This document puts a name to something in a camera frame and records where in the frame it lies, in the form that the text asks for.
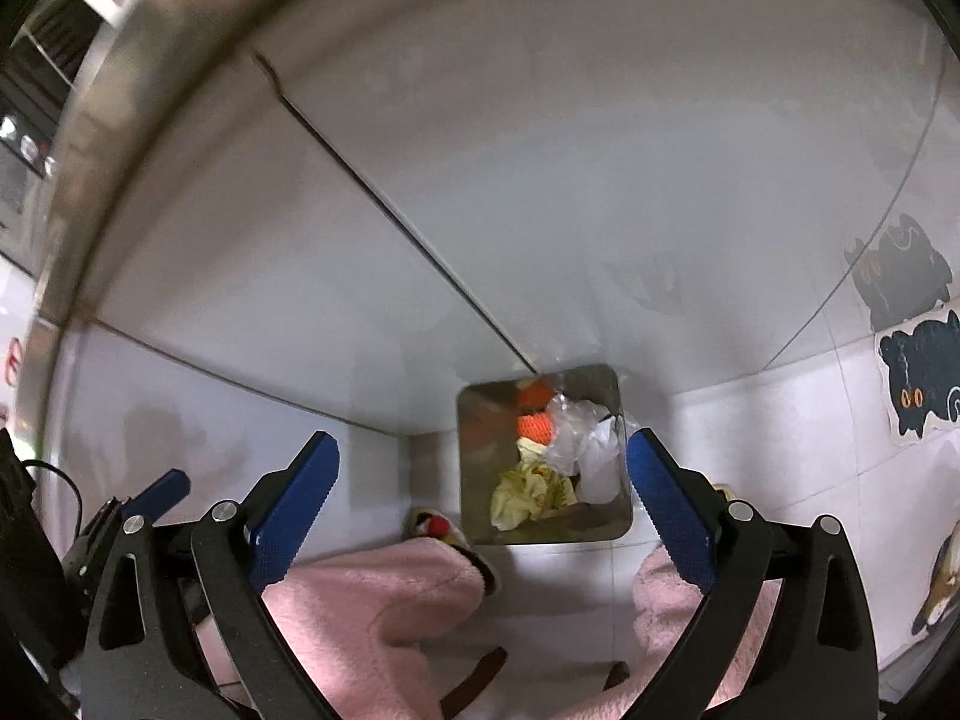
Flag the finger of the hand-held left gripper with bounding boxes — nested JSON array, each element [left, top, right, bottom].
[[64, 468, 193, 572]]

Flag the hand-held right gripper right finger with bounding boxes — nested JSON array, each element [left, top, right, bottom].
[[622, 427, 878, 720]]

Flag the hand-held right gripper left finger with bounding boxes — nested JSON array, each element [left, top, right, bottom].
[[79, 431, 342, 720]]

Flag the white plastic bag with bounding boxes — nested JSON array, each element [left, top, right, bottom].
[[577, 415, 628, 504]]

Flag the clear plastic wrap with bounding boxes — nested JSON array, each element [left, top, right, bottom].
[[543, 397, 613, 474]]

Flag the yellow wrapper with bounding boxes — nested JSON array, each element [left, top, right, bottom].
[[490, 438, 579, 530]]

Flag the orange mesh net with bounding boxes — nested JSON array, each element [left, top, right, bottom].
[[515, 378, 557, 440]]

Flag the metal trash bin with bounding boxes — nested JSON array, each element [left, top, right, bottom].
[[455, 363, 635, 545]]

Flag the pink fleece pants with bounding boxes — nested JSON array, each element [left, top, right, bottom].
[[195, 536, 785, 720]]

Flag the patterned slipper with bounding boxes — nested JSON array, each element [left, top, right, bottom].
[[407, 507, 503, 600]]

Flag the brown animal sticker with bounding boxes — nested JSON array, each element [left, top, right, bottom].
[[910, 520, 960, 639]]

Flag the black cat sticker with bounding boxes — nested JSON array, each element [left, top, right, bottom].
[[875, 307, 960, 446], [843, 213, 956, 332]]

